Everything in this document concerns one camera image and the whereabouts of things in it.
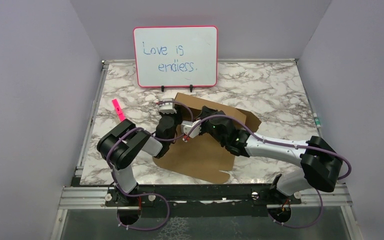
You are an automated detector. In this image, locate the aluminium front rail frame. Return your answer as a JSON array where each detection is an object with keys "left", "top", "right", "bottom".
[{"left": 50, "top": 184, "right": 363, "bottom": 240}]

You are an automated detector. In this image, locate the pink framed whiteboard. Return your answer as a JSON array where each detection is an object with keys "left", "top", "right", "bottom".
[{"left": 133, "top": 25, "right": 218, "bottom": 88}]

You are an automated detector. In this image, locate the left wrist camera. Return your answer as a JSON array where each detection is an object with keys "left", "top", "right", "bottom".
[{"left": 156, "top": 98, "right": 178, "bottom": 115}]

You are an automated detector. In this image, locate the pink marker pen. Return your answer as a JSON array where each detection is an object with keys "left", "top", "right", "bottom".
[{"left": 111, "top": 98, "right": 126, "bottom": 122}]

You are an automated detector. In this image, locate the brown cardboard box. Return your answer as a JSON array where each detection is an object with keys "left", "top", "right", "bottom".
[{"left": 153, "top": 92, "right": 262, "bottom": 184}]

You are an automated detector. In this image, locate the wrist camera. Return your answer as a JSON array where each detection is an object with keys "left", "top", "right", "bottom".
[
  {"left": 180, "top": 120, "right": 201, "bottom": 142},
  {"left": 156, "top": 98, "right": 178, "bottom": 115}
]

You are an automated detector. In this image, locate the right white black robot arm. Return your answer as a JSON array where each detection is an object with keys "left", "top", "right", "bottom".
[{"left": 195, "top": 106, "right": 344, "bottom": 204}]

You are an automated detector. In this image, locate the green white marker pen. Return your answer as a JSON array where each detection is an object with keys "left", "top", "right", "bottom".
[{"left": 312, "top": 113, "right": 322, "bottom": 129}]

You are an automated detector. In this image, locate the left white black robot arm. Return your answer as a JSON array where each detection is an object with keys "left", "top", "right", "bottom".
[{"left": 96, "top": 109, "right": 183, "bottom": 206}]

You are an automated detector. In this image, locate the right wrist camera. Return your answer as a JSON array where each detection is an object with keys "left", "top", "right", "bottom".
[{"left": 180, "top": 120, "right": 201, "bottom": 142}]

